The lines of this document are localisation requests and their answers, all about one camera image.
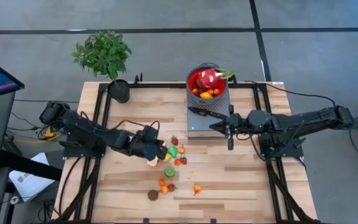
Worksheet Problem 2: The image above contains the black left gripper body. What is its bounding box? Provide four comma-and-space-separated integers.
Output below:
131, 126, 165, 162

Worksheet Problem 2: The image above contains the yellow cable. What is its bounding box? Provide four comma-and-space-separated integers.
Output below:
12, 124, 70, 144

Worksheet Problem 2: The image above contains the grey perforated metal shelf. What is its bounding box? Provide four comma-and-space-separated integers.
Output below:
186, 90, 234, 141

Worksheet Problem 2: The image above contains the black knife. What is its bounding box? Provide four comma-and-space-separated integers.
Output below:
188, 105, 222, 121

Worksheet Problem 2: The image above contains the pink toy dragon fruit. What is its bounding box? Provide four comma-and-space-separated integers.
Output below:
196, 68, 236, 90

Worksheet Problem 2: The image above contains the white paper sheet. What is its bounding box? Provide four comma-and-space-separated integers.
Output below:
9, 152, 56, 203

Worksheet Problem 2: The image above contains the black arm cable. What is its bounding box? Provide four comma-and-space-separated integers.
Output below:
244, 80, 337, 108
113, 119, 162, 135

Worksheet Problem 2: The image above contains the green potted tree black pot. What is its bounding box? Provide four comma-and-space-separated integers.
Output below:
71, 30, 132, 104

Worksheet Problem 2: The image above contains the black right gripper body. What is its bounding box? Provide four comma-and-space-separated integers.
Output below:
227, 105, 249, 151

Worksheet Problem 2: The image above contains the red collapsible bowl grey rim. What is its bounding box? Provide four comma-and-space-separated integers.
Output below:
185, 62, 231, 106

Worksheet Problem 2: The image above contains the brown toy kiwi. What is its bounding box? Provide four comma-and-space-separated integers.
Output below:
147, 189, 160, 202

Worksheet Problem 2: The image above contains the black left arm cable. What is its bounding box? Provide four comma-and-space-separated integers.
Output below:
113, 119, 162, 135

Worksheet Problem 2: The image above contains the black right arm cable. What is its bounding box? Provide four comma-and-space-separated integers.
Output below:
244, 80, 337, 108

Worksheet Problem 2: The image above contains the black aluminium table frame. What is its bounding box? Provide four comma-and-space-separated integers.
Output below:
53, 72, 321, 224

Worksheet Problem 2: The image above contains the black cart frame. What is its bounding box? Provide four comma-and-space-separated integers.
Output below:
0, 149, 63, 224

